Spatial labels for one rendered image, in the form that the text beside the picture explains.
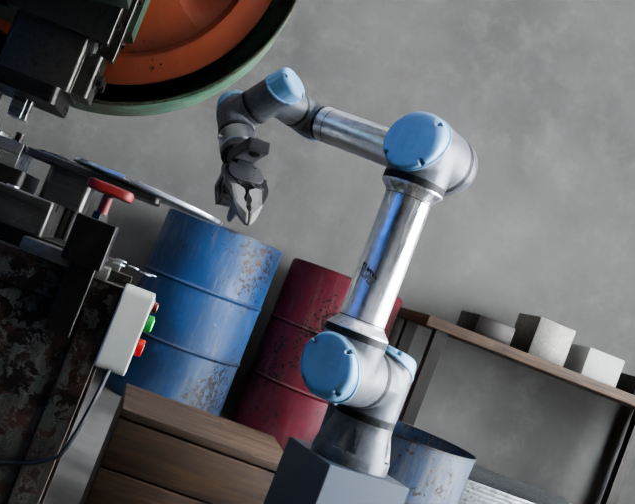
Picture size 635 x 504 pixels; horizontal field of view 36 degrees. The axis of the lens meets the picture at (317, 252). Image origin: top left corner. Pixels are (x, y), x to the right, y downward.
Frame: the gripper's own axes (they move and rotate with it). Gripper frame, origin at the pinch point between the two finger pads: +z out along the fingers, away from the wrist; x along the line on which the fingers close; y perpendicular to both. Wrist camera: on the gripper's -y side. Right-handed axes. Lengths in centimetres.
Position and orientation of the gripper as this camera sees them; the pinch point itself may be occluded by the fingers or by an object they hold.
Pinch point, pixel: (248, 216)
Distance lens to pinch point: 183.2
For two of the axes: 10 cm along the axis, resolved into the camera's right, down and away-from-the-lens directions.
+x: -9.0, -2.0, -3.8
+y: -4.2, 6.3, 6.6
